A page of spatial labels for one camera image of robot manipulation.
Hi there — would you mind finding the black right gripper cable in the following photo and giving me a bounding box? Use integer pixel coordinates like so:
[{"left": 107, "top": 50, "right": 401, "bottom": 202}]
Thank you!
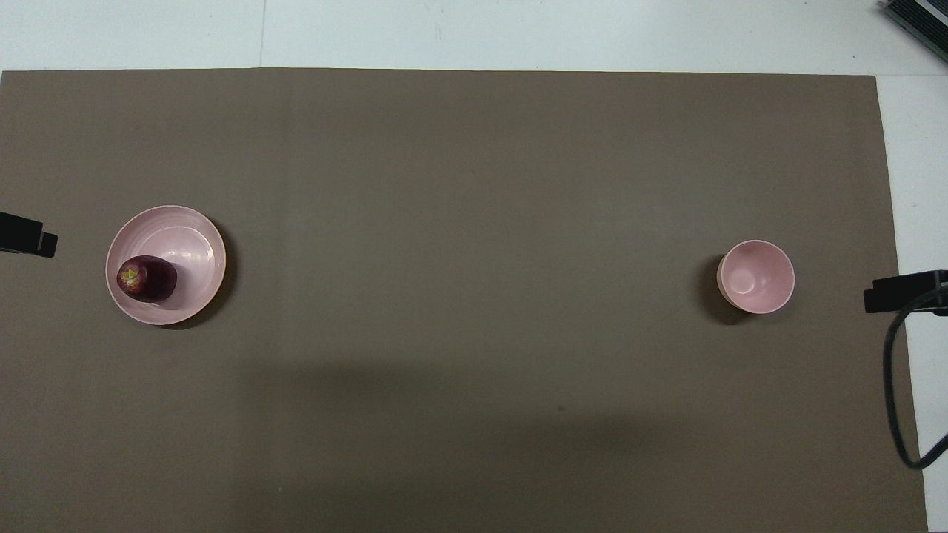
[{"left": 882, "top": 289, "right": 948, "bottom": 471}]

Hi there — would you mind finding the brown table mat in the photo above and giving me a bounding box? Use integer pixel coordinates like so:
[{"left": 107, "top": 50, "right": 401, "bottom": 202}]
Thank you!
[{"left": 0, "top": 68, "right": 930, "bottom": 533}]

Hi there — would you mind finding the grey ribbed device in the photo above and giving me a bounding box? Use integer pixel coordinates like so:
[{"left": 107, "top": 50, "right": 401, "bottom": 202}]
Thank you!
[{"left": 879, "top": 0, "right": 948, "bottom": 64}]

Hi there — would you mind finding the pink bowl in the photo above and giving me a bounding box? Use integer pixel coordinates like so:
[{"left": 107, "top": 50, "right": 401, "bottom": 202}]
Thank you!
[{"left": 716, "top": 239, "right": 796, "bottom": 315}]

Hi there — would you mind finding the dark red apple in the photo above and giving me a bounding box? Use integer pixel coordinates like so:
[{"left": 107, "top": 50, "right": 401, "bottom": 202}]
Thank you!
[{"left": 116, "top": 255, "right": 178, "bottom": 303}]

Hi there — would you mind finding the pink plate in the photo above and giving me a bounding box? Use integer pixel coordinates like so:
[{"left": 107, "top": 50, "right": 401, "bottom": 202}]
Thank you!
[{"left": 105, "top": 205, "right": 227, "bottom": 326}]

